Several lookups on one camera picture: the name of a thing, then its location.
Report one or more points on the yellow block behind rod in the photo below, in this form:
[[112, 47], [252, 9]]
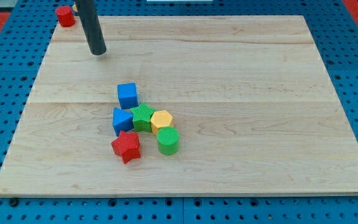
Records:
[[75, 8]]

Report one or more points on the red star block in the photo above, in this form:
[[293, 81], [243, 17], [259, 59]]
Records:
[[127, 146]]

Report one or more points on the red cylinder block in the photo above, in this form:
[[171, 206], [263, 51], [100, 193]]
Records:
[[65, 16]]

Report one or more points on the black cylindrical robot arm rod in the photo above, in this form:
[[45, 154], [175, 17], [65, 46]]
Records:
[[91, 26]]

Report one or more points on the blue triangle block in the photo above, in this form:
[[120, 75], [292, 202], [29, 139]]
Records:
[[121, 121]]

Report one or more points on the light wooden board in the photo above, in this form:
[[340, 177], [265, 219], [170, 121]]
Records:
[[255, 108]]

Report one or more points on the green cylinder block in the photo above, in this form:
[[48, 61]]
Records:
[[168, 140]]

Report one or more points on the yellow hexagon block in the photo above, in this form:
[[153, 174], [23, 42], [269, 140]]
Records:
[[159, 120]]

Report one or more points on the green star block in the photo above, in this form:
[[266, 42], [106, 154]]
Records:
[[141, 117]]

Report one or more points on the blue cube block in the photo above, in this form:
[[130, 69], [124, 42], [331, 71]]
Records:
[[127, 95]]

